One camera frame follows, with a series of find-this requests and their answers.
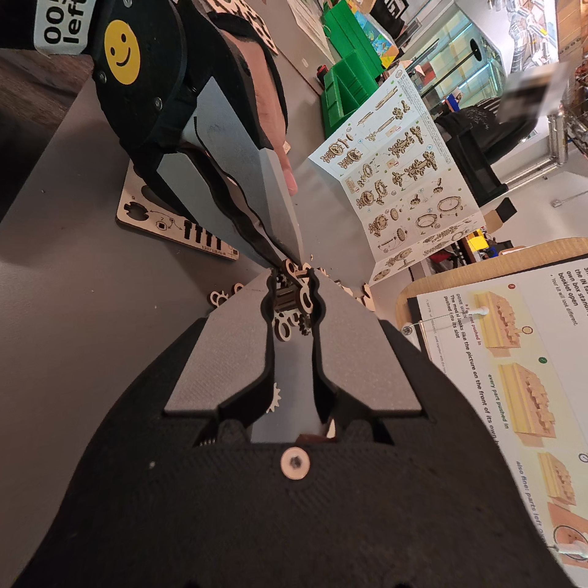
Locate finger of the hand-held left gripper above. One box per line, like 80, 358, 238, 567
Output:
156, 146, 282, 273
180, 75, 304, 268

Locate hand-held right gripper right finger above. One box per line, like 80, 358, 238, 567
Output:
307, 269, 422, 423

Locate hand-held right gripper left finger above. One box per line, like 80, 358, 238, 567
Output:
163, 269, 277, 431

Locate wooden model axle assembly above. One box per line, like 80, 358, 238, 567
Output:
209, 257, 328, 344

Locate person's left hand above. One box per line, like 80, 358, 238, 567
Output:
238, 38, 299, 194

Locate wooden sheet with large cutouts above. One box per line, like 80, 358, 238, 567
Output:
115, 163, 240, 262

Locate green plastic bin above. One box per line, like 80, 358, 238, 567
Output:
319, 0, 386, 70
322, 48, 384, 138

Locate light wooden board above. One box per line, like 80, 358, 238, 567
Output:
395, 237, 588, 334

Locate white instruction poster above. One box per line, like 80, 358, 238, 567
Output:
416, 255, 588, 577

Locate folded instruction booklet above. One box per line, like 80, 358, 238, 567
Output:
309, 63, 488, 287

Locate wooden sheet with ring engraving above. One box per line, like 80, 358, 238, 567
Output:
202, 0, 279, 57

